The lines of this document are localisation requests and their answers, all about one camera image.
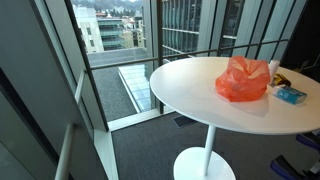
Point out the orange plastic bag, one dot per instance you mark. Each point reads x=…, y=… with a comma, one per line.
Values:
x=241, y=83

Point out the glass skylight roof outside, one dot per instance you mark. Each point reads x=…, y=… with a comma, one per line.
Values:
x=138, y=86

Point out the dark floor vent panel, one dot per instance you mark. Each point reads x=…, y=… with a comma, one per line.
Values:
x=184, y=120

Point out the dark metal window railing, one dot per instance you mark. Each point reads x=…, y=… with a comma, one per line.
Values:
x=133, y=62

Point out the green glass building outside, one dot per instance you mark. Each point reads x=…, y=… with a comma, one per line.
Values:
x=110, y=33

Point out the white handrail bar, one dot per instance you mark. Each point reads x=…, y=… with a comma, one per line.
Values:
x=80, y=86
x=65, y=153

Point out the white building outside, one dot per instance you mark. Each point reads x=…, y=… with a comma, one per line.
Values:
x=87, y=31

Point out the yellow label brown bottle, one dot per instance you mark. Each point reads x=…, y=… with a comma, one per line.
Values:
x=281, y=80

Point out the clear blue plastic box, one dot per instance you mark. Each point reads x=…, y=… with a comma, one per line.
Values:
x=289, y=95

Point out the blue black equipment base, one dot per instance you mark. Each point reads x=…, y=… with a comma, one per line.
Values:
x=308, y=140
x=283, y=168

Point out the white table pedestal base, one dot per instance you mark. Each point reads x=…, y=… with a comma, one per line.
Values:
x=203, y=165

